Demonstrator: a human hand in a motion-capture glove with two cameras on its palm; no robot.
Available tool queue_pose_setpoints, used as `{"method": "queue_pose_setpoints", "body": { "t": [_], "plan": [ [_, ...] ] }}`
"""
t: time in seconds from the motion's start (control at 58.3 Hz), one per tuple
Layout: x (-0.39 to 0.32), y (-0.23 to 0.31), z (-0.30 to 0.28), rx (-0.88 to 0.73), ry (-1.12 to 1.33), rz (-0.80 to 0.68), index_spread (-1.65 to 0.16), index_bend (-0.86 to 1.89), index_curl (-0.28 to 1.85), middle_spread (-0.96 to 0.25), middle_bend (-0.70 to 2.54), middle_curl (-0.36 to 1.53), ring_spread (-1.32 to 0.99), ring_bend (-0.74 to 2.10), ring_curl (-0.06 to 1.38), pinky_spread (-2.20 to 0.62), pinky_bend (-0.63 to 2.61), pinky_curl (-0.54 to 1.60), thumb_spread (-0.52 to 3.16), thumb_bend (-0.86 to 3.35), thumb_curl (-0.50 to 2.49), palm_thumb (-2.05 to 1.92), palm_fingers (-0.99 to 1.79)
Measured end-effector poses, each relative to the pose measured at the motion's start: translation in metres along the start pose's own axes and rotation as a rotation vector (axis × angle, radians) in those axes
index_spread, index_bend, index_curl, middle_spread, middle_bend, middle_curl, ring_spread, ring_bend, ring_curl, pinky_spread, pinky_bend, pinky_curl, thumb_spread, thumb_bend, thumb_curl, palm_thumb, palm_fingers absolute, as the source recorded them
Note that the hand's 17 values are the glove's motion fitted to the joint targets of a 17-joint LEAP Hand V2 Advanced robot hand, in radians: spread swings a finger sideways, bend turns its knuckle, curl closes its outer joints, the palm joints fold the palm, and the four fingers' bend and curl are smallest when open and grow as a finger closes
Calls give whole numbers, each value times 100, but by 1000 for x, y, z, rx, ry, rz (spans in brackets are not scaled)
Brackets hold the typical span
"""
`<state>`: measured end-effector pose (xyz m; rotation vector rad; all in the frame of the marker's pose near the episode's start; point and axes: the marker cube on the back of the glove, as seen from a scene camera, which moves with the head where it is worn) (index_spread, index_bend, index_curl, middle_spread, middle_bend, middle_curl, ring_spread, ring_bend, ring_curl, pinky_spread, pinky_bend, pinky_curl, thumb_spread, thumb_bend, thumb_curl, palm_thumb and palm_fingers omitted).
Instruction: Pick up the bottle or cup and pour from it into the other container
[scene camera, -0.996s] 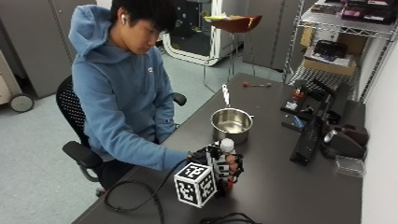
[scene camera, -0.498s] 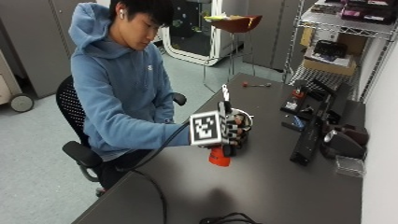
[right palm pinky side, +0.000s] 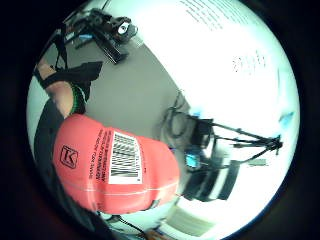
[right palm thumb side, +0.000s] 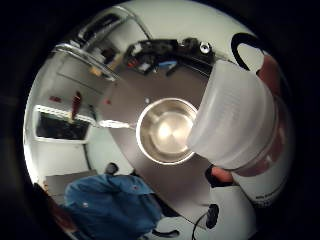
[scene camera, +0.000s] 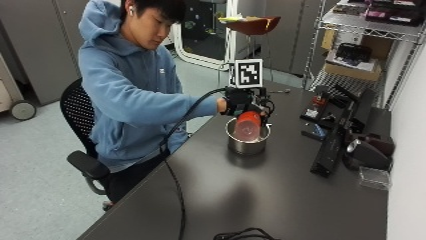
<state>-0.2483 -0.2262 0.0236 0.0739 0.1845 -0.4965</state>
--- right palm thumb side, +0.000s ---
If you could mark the round silver metal can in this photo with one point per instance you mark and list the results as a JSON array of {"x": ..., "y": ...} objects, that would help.
[{"x": 205, "y": 47}]

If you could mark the black computer mouse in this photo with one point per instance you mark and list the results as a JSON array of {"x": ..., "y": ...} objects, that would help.
[{"x": 212, "y": 216}]

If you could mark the stainless steel bowl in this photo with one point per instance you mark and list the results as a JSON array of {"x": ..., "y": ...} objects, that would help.
[{"x": 165, "y": 130}]

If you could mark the black equipment cluster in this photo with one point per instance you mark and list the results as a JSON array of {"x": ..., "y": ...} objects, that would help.
[{"x": 156, "y": 53}]

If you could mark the the person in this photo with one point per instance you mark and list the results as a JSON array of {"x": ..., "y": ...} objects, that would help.
[{"x": 113, "y": 203}]

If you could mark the tall red object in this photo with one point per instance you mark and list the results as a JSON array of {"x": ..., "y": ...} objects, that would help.
[{"x": 76, "y": 104}]

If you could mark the white-framed dark window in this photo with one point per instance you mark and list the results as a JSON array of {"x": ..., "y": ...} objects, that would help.
[{"x": 61, "y": 126}]

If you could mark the metal shelf frame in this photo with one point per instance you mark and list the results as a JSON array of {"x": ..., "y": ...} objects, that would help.
[{"x": 88, "y": 60}]

